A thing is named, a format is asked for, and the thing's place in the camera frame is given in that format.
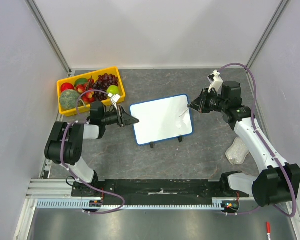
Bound yellow plastic fruit bin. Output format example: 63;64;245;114
56;66;126;117

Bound green apple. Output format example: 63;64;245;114
106;85;120;97

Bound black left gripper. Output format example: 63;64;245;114
101;105;140;128

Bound red apple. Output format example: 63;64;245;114
60;82;75;93

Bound aluminium frame rail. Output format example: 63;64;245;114
24;178;77;200

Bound dark purple grape bunch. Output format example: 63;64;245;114
92;73;119;101

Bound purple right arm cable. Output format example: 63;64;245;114
217;62;297;218

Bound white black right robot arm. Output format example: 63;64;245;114
187;81;300;215

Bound grey slotted cable duct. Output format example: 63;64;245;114
36;198;227;210

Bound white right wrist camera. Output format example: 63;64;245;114
207;70;224;93

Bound green netted melon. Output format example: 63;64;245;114
59;89;80;110

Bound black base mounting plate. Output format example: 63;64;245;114
71;178;251;206

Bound blue framed whiteboard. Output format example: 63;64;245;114
129;94;194;146

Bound white bead eraser pad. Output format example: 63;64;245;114
225;136;250;165

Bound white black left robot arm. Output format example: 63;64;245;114
44;101;140;198

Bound red yellow small fruits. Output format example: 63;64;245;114
75;83;96;104

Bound red marker pen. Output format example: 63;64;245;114
266;221;272;240

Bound green lime fruit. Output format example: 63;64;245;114
74;77;88;87

